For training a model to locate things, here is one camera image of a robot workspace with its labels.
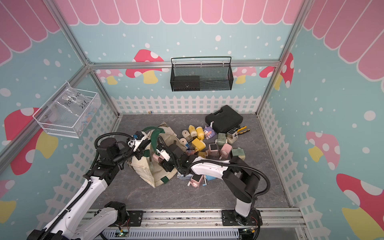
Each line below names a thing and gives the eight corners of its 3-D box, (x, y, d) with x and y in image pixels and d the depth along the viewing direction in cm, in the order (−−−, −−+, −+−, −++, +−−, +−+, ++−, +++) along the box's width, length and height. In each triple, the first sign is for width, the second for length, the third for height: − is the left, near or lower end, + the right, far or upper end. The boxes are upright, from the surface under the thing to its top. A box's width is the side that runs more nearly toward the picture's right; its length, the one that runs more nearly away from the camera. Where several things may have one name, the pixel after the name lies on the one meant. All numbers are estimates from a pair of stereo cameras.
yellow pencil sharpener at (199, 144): (200, 151, 98) (200, 150, 97) (191, 143, 103) (191, 141, 101) (206, 146, 101) (206, 145, 99) (198, 138, 105) (198, 137, 103)
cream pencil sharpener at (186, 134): (188, 145, 104) (187, 139, 98) (181, 138, 108) (180, 131, 102) (192, 142, 105) (192, 136, 100) (185, 135, 109) (185, 128, 104)
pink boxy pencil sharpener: (217, 158, 97) (218, 152, 91) (223, 148, 102) (225, 142, 96) (224, 162, 95) (226, 156, 90) (230, 151, 100) (232, 146, 94)
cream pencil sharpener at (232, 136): (229, 145, 103) (231, 139, 97) (223, 140, 106) (225, 133, 100) (237, 140, 106) (239, 133, 100) (230, 134, 109) (232, 128, 103)
